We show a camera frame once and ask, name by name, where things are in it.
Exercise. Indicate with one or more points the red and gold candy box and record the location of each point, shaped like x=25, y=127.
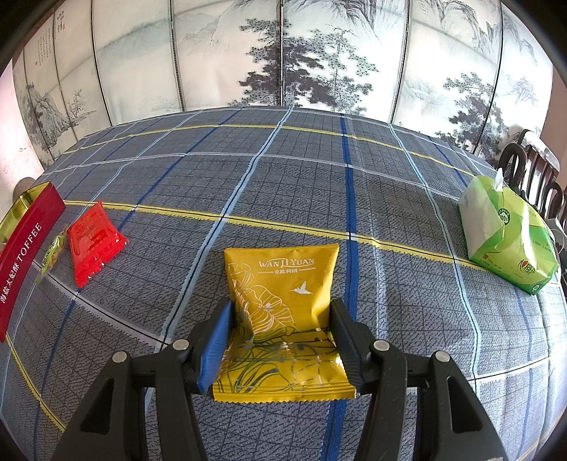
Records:
x=26, y=248

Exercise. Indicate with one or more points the small green wrapped snack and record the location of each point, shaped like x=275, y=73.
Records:
x=52, y=255

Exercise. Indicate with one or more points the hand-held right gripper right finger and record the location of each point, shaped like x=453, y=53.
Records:
x=343, y=337

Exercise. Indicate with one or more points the dark wooden chair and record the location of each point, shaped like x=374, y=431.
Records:
x=551, y=190
x=514, y=162

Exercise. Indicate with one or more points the red snack packet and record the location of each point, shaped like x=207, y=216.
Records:
x=91, y=239

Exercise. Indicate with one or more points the white plastic object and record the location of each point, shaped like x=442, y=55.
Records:
x=557, y=232

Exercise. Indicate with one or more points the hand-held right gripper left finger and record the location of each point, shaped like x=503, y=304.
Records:
x=217, y=345

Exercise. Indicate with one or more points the painted folding screen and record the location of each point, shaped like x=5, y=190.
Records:
x=221, y=53

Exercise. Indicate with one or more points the blue plaid tablecloth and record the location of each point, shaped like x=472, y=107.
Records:
x=288, y=186

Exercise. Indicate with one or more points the yellow snack packet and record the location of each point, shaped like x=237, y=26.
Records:
x=279, y=283

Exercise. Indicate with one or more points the green tissue pack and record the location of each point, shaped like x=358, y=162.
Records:
x=500, y=230

